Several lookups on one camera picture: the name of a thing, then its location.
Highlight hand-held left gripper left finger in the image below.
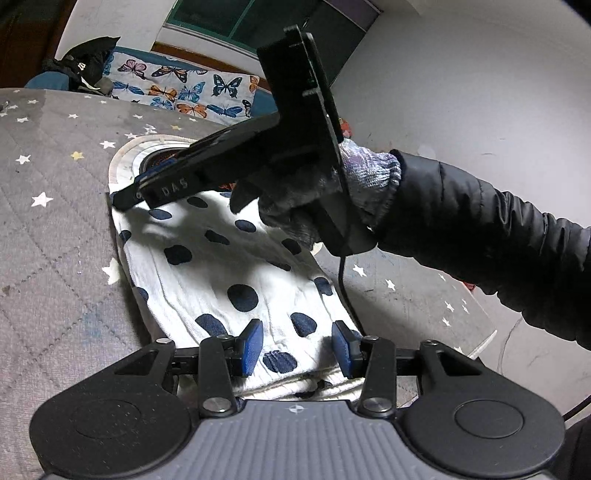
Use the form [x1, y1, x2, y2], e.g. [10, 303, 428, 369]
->
[113, 318, 265, 417]

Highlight grey star print bed sheet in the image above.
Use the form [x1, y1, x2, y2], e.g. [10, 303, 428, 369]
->
[0, 87, 497, 480]

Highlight white navy polka dot pants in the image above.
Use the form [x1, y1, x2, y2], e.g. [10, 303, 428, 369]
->
[111, 189, 363, 402]

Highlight dark wooden wardrobe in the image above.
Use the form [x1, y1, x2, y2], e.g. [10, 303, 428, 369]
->
[0, 0, 77, 88]

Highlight person's right forearm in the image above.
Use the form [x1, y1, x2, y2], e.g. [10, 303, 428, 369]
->
[369, 148, 591, 347]

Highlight black cable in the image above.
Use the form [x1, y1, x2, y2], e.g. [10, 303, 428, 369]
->
[337, 254, 370, 337]

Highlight butterfly print pillow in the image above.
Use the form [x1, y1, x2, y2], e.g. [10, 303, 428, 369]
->
[102, 50, 208, 109]
[174, 69, 262, 124]

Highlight black clothes pile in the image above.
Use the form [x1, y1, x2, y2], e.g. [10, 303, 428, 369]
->
[44, 36, 122, 95]

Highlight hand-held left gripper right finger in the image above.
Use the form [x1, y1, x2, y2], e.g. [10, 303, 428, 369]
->
[331, 320, 483, 417]

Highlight person's right hand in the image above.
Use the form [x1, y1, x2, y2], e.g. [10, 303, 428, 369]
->
[229, 137, 402, 247]

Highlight wooden window ledge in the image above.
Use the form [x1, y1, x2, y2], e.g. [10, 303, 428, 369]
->
[152, 41, 259, 75]

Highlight dark window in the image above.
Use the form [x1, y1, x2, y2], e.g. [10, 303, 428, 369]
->
[166, 0, 385, 72]

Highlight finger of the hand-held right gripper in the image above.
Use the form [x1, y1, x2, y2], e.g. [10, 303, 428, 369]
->
[110, 167, 162, 213]

